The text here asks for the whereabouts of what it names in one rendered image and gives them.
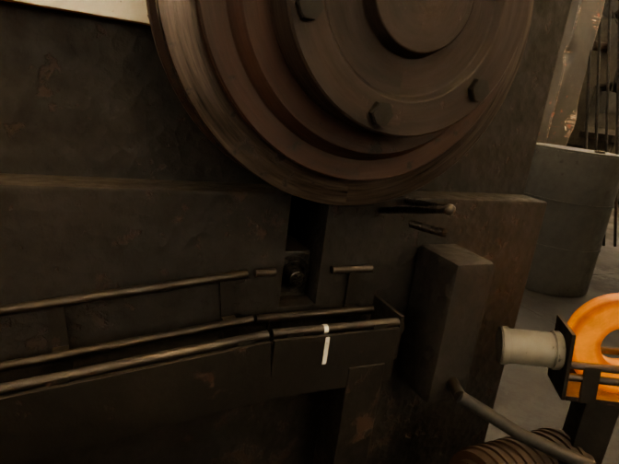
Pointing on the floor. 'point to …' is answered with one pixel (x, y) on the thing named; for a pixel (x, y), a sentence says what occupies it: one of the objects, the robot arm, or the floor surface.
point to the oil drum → (570, 215)
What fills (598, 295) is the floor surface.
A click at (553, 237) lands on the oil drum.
